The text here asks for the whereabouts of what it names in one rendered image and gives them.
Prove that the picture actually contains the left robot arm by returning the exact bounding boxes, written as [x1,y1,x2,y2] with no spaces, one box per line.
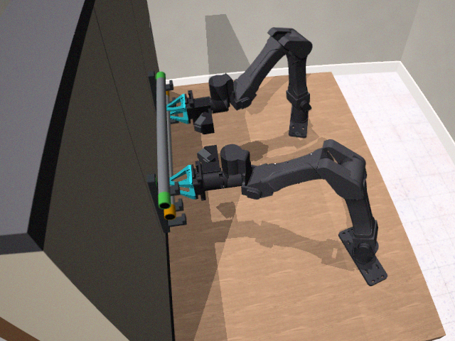
[197,139,387,286]

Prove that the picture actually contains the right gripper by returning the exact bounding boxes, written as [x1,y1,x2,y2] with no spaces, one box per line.
[166,90,212,125]

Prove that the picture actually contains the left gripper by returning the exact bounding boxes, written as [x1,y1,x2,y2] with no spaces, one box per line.
[170,161,224,200]

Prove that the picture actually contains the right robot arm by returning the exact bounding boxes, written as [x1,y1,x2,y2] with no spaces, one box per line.
[193,27,313,138]

